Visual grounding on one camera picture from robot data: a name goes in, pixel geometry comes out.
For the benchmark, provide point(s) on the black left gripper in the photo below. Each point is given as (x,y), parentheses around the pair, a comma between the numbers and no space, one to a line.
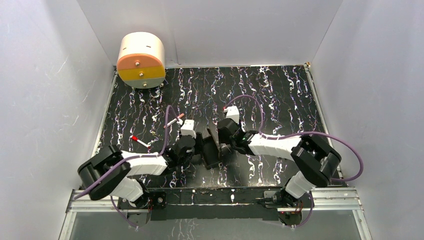
(199,145)

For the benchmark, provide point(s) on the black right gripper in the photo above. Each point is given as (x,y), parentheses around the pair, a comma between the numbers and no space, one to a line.
(221,138)

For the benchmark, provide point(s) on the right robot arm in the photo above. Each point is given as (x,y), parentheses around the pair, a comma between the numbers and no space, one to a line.
(316,160)

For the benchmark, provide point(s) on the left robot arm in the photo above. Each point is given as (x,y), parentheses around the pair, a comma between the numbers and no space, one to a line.
(110,172)

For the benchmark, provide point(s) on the pink white marker pen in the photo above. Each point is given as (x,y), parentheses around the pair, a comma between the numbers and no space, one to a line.
(178,120)

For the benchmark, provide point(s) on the small red-capped white pen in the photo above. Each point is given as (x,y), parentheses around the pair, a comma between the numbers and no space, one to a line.
(136,139)

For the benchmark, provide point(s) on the round cream drawer cabinet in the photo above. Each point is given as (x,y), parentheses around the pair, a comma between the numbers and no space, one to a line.
(141,61)

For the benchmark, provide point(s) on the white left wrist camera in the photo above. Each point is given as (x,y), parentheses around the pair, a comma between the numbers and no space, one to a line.
(188,128)

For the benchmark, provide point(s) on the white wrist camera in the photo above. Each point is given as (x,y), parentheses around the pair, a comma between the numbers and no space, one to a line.
(188,128)
(232,112)

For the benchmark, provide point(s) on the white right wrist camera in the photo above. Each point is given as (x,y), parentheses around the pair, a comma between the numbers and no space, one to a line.
(232,112)

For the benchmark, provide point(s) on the aluminium front rail frame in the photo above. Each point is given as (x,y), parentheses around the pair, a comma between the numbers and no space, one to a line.
(230,213)

